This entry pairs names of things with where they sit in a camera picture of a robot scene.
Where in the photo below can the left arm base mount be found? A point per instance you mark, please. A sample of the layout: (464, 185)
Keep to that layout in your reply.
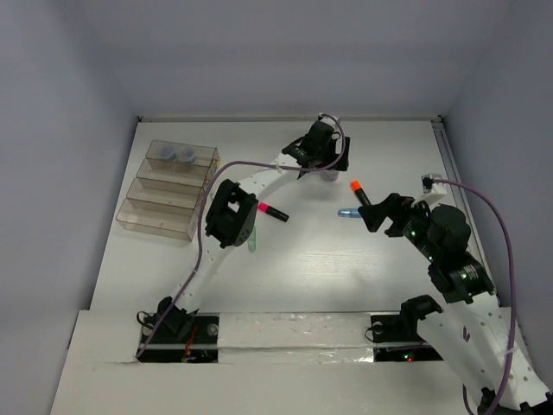
(198, 345)

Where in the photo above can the pink cap black highlighter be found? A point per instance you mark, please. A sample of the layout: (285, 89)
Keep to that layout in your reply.
(272, 212)

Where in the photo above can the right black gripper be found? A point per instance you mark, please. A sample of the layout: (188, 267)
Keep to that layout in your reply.
(394, 204)

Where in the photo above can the green correction tape pen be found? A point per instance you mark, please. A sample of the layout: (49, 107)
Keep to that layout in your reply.
(252, 240)

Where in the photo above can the aluminium rail right edge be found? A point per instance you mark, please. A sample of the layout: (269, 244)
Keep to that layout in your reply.
(459, 194)

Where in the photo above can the clear tub of clips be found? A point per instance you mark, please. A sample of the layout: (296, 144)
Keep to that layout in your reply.
(167, 153)

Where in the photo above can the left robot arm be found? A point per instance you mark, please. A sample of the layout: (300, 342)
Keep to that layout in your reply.
(229, 209)

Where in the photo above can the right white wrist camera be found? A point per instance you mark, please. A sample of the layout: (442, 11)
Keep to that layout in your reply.
(433, 190)

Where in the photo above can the clear clip tub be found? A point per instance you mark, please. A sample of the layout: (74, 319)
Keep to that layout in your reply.
(186, 155)
(329, 175)

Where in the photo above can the blue correction tape pen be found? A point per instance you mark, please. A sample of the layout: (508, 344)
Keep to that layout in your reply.
(351, 213)

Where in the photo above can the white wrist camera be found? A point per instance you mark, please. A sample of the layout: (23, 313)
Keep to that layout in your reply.
(433, 190)
(328, 119)

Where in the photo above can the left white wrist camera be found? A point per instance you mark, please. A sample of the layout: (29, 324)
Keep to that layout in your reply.
(328, 119)

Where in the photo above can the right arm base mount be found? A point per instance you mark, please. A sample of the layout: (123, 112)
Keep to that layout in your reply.
(392, 342)

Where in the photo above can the clear tiered organizer box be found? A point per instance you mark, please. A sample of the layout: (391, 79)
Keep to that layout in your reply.
(164, 197)

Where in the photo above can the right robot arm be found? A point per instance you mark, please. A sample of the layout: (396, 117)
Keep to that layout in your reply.
(469, 331)

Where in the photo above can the orange cap black highlighter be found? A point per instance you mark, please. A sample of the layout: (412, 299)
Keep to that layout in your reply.
(360, 194)

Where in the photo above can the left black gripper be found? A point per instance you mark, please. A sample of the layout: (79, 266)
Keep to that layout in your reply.
(333, 157)

